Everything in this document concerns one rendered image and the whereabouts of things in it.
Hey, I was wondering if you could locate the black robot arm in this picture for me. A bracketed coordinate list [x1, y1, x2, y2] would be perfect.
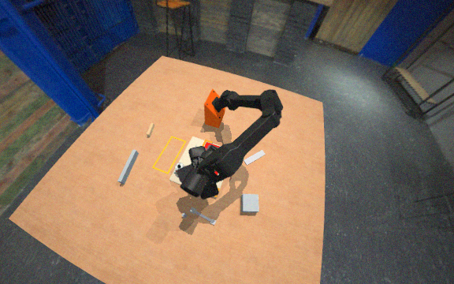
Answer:
[177, 89, 283, 197]

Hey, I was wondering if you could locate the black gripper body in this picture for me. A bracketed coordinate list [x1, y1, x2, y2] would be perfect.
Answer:
[188, 146, 219, 199]

